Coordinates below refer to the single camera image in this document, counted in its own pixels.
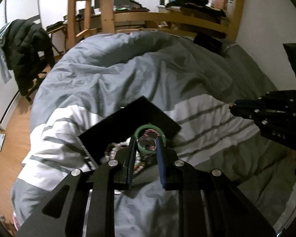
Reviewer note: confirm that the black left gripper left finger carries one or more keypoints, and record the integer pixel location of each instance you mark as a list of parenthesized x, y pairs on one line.
[(115, 174)]

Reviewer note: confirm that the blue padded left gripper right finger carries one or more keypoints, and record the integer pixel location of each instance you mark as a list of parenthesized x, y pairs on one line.
[(175, 174)]

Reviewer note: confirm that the black jewelry box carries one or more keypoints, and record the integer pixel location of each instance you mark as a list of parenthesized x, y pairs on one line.
[(122, 124)]

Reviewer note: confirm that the green jade bangle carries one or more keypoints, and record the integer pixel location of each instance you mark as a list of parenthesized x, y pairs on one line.
[(146, 137)]

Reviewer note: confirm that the grey white striped duvet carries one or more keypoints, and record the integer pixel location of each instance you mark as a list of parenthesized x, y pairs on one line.
[(187, 82)]

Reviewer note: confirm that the black pillow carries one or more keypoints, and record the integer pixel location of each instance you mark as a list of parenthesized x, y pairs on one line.
[(210, 43)]

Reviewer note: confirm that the pile of dark clothes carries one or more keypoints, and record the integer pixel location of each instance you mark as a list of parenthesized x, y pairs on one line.
[(197, 9)]

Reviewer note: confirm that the dark jacket on chair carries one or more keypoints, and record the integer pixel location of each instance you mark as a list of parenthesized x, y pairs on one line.
[(25, 51)]

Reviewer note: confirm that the white sliding wardrobe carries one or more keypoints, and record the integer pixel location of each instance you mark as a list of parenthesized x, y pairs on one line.
[(11, 12)]

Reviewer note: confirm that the wooden loft bed frame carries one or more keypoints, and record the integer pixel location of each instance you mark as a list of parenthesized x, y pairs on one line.
[(109, 18)]

